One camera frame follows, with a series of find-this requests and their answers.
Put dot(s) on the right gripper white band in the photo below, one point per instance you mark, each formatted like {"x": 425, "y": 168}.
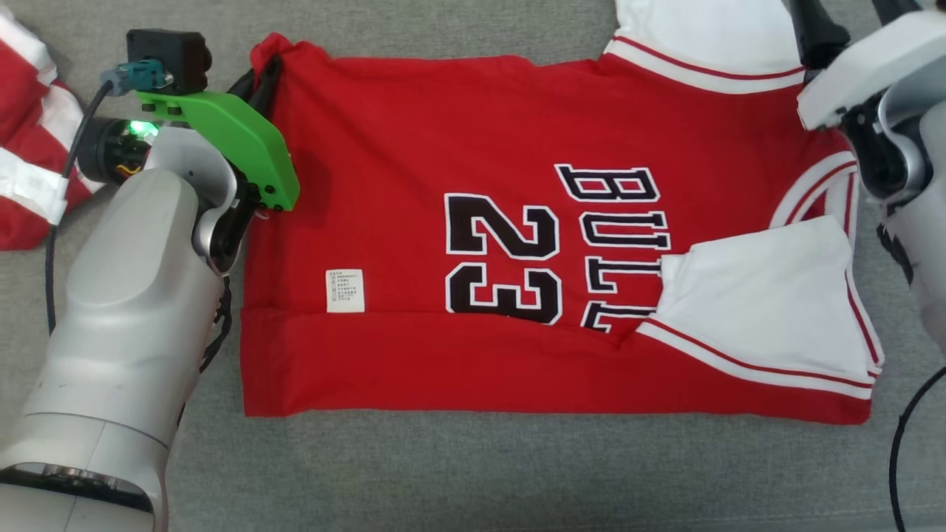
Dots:
{"x": 865, "y": 66}

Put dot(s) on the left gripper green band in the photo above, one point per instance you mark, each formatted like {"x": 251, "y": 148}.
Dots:
{"x": 236, "y": 133}

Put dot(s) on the red Bulls 23 jersey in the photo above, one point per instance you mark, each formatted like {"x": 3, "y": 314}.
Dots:
{"x": 414, "y": 148}

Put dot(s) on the red shorts white trim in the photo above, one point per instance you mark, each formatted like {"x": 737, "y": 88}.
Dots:
{"x": 22, "y": 96}

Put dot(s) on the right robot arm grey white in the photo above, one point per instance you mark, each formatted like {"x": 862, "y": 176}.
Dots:
{"x": 927, "y": 244}

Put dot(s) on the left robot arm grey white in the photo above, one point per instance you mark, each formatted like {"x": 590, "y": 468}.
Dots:
{"x": 126, "y": 332}

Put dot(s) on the left gripper black cylinder motor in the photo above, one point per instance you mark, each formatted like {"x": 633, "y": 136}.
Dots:
{"x": 103, "y": 151}

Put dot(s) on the grey fabric sofa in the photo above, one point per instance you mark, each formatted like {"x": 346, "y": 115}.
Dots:
{"x": 517, "y": 480}

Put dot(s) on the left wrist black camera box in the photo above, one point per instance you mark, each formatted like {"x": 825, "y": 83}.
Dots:
{"x": 166, "y": 55}

